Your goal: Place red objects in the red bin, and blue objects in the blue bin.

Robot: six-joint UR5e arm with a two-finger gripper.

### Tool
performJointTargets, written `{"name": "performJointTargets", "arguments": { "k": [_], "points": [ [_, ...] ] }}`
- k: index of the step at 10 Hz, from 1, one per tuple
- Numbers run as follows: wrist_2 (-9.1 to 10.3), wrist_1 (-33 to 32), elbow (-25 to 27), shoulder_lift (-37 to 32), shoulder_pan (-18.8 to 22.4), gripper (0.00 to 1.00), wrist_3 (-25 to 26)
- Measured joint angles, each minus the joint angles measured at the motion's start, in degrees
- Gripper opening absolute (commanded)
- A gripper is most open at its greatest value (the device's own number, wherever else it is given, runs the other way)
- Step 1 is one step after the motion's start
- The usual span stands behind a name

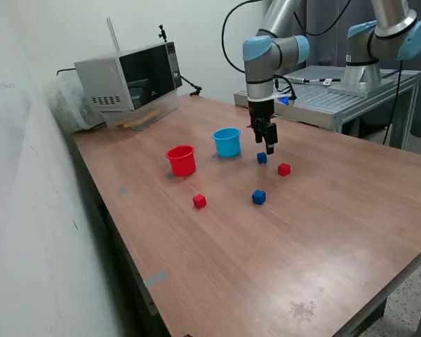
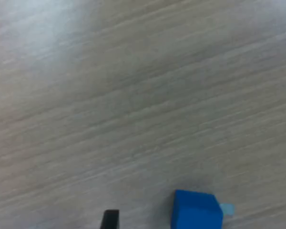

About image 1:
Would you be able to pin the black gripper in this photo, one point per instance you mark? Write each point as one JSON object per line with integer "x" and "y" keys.
{"x": 261, "y": 110}

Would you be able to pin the blue cube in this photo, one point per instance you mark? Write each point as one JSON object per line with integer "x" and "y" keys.
{"x": 261, "y": 158}
{"x": 258, "y": 197}

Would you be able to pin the red cube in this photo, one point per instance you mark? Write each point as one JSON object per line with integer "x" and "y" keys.
{"x": 283, "y": 170}
{"x": 199, "y": 201}

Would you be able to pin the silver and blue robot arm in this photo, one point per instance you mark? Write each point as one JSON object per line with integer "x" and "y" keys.
{"x": 259, "y": 73}

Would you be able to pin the blue plastic bin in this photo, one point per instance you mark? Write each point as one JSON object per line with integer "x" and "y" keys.
{"x": 228, "y": 145}

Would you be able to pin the red plastic bin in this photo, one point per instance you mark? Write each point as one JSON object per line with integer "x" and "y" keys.
{"x": 182, "y": 163}

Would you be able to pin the aluminium profile table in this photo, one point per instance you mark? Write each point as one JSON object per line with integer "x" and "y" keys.
{"x": 312, "y": 102}

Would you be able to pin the white tag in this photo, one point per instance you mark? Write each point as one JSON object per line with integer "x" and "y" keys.
{"x": 326, "y": 82}

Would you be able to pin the clear acrylic stand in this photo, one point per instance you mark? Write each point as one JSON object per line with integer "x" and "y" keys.
{"x": 168, "y": 103}

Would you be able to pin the small tape piece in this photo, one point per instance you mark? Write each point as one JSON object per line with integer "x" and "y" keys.
{"x": 172, "y": 176}
{"x": 123, "y": 190}

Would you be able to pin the light wooden stick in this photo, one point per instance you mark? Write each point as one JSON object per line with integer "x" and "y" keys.
{"x": 144, "y": 116}
{"x": 133, "y": 123}

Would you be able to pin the silver microwave oven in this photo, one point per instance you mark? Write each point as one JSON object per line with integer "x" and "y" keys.
{"x": 101, "y": 80}

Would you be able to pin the thin white rod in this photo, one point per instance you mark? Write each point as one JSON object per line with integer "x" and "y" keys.
{"x": 113, "y": 35}

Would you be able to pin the long tape piece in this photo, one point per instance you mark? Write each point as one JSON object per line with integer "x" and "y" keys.
{"x": 156, "y": 279}

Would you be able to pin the clear plastic bag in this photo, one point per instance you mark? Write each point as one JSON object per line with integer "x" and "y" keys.
{"x": 70, "y": 105}

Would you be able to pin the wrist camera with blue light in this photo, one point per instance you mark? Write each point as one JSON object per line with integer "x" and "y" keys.
{"x": 285, "y": 100}

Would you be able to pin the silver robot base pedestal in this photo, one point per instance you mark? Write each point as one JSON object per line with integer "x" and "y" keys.
{"x": 361, "y": 79}

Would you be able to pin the small black camera mount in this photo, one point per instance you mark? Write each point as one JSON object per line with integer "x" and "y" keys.
{"x": 162, "y": 33}

